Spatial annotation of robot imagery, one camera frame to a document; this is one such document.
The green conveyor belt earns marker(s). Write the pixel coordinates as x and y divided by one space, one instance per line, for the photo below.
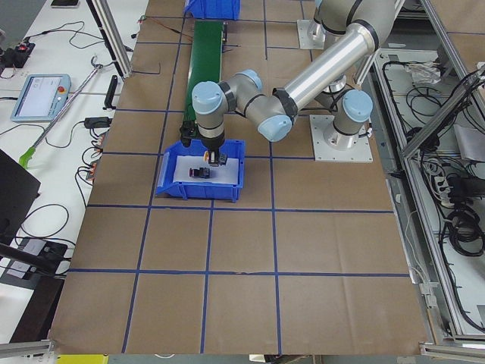
205 65

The black handheld device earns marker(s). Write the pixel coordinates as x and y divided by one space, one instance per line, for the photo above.
109 97

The left blue plastic bin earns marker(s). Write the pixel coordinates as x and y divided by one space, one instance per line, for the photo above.
189 190

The white foam pad left bin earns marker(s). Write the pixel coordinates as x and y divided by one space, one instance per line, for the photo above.
225 174

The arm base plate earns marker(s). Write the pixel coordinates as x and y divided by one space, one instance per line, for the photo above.
331 146

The red mushroom push button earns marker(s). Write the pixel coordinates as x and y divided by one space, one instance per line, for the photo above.
200 173

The black monitor corner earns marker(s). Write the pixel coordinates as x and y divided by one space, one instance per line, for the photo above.
19 189

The green handled reacher stick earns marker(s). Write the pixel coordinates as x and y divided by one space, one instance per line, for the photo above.
27 156

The white power strip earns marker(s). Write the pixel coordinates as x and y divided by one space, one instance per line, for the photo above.
442 189

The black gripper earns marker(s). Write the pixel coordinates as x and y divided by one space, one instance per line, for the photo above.
212 144

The right blue plastic bin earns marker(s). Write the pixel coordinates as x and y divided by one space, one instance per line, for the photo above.
213 9

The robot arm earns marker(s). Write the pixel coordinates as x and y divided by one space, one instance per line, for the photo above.
360 28

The blue plastic bin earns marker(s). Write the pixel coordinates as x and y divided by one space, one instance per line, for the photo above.
189 190
213 9

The teach pendant tablet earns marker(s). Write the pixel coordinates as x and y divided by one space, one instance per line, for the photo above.
42 98

